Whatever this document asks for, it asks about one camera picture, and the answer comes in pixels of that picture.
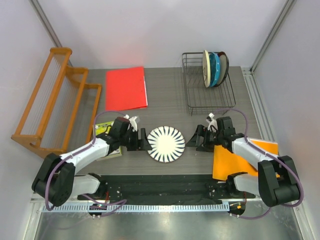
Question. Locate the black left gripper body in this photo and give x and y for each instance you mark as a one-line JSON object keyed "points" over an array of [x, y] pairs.
{"points": [[132, 137]]}

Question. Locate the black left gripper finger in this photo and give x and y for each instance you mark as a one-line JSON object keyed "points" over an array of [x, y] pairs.
{"points": [[144, 139], [138, 147]]}

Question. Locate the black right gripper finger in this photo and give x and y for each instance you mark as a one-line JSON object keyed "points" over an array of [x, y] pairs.
{"points": [[204, 148], [196, 139]]}

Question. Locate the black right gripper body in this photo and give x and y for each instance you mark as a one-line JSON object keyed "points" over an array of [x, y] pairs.
{"points": [[211, 138]]}

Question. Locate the white blue striped plate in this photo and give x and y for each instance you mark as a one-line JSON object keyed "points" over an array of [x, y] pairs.
{"points": [[167, 144]]}

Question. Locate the cream plate with twig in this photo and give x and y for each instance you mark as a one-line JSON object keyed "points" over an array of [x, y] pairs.
{"points": [[206, 68]]}

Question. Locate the dark red rimmed plate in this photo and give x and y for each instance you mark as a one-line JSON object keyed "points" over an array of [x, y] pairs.
{"points": [[224, 67]]}

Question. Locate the blue polka dot plate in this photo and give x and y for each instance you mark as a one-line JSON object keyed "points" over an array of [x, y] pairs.
{"points": [[215, 68]]}

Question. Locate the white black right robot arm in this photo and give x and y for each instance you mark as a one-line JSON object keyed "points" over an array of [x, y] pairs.
{"points": [[277, 182]]}

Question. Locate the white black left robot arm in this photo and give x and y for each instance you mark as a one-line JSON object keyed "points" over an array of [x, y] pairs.
{"points": [[57, 179]]}

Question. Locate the orange wooden rack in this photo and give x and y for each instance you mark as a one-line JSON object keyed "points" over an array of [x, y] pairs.
{"points": [[47, 123]]}

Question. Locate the orange folder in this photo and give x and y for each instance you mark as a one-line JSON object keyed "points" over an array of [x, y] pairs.
{"points": [[226, 163]]}

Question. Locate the green booklet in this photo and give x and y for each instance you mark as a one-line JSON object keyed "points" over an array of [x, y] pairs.
{"points": [[103, 129]]}

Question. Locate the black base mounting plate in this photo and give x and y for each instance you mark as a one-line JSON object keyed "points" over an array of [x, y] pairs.
{"points": [[165, 190]]}

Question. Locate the red folder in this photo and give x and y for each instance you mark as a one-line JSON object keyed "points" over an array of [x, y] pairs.
{"points": [[125, 89]]}

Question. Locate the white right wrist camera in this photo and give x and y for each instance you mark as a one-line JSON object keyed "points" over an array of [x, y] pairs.
{"points": [[212, 123]]}

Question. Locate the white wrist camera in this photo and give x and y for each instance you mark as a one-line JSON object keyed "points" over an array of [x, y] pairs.
{"points": [[134, 120], [212, 123]]}

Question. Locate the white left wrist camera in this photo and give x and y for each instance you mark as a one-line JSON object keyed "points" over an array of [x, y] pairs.
{"points": [[134, 120]]}

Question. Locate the black wire dish rack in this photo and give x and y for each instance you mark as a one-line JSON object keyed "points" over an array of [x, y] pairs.
{"points": [[199, 99]]}

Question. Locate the white slotted cable duct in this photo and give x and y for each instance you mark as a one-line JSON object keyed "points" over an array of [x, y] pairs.
{"points": [[84, 207]]}

